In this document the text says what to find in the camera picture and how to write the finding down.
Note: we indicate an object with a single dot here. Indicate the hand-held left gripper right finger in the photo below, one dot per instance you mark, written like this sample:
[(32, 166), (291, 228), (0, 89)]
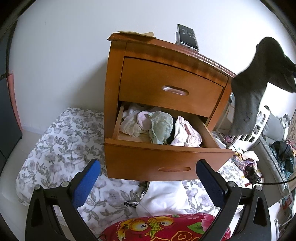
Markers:
[(211, 183)]

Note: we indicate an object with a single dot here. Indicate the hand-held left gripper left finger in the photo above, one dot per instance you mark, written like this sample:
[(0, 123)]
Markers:
[(86, 183)]

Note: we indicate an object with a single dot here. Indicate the pink and white garment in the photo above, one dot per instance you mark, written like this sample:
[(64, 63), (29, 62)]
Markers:
[(185, 134)]

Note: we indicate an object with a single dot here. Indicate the deep wooden drawer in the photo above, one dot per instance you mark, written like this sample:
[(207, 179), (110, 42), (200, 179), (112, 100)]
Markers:
[(143, 160)]

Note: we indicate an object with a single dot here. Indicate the black lace garment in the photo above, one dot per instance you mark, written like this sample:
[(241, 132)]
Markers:
[(171, 135)]

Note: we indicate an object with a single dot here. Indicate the cream lace underwear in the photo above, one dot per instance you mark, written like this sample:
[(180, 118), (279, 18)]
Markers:
[(130, 122)]

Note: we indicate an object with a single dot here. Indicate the green lace underwear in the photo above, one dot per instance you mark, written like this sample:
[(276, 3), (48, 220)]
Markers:
[(159, 127)]

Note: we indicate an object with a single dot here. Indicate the pale pink garment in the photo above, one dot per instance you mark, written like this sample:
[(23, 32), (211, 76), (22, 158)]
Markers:
[(144, 120)]

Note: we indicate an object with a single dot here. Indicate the dark grey cloth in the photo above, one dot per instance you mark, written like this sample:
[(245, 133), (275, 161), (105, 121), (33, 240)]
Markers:
[(249, 92)]

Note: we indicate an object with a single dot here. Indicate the pile of colourful clutter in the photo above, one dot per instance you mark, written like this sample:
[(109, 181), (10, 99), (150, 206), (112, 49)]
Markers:
[(245, 162)]

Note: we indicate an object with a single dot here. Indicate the grey floral blanket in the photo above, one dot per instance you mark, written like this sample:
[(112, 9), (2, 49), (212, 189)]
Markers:
[(60, 143)]

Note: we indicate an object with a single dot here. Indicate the red printed blanket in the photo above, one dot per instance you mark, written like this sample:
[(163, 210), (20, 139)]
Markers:
[(161, 228)]

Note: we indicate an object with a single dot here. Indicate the grey sofa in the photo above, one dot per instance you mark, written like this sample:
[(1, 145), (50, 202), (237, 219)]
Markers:
[(272, 148)]

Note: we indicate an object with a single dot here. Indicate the white lattice basket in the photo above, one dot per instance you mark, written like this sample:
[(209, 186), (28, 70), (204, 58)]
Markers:
[(259, 129)]

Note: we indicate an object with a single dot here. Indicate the dark clothes heap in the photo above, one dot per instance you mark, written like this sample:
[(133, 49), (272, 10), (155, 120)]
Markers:
[(283, 155)]

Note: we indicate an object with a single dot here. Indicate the dark cabinet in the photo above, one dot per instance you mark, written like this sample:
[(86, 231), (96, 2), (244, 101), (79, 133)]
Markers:
[(7, 111)]

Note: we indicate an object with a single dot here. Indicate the wooden nightstand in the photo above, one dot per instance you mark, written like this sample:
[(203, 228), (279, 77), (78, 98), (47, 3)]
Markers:
[(113, 76)]

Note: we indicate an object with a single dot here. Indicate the shallow wooden drawer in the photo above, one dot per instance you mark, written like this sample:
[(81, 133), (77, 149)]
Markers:
[(148, 78)]

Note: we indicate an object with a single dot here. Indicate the smartphone on white stand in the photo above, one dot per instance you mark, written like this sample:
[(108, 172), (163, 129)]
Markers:
[(187, 37)]

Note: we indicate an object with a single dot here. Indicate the brown paper envelope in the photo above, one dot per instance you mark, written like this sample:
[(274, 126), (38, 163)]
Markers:
[(138, 33)]

